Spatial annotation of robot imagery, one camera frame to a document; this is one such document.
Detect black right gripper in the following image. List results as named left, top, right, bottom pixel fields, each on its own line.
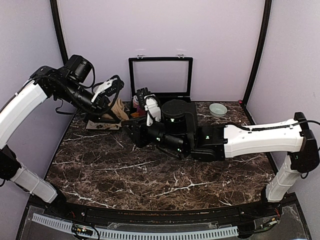
left=120, top=114, right=188, bottom=155

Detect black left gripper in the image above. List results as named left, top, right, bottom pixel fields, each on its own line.
left=56, top=78, right=121, bottom=123

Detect brown sock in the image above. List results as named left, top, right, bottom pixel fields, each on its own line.
left=111, top=98, right=129, bottom=121

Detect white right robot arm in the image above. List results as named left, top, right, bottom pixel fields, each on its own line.
left=121, top=88, right=320, bottom=217

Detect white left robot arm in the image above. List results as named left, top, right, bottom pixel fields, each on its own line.
left=0, top=54, right=124, bottom=218

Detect green bowl at right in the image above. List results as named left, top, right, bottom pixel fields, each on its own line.
left=209, top=103, right=228, bottom=119

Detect black compartment storage box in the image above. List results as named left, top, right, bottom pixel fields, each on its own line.
left=128, top=55, right=194, bottom=104

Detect black left corner post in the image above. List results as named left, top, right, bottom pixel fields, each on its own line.
left=49, top=0, right=69, bottom=64

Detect black corner post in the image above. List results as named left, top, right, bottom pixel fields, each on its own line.
left=242, top=0, right=273, bottom=108
left=49, top=0, right=69, bottom=64

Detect white perforated front rail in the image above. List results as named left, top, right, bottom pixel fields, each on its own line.
left=31, top=213, right=239, bottom=240

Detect black right corner post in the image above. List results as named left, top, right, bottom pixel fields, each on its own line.
left=242, top=0, right=273, bottom=108

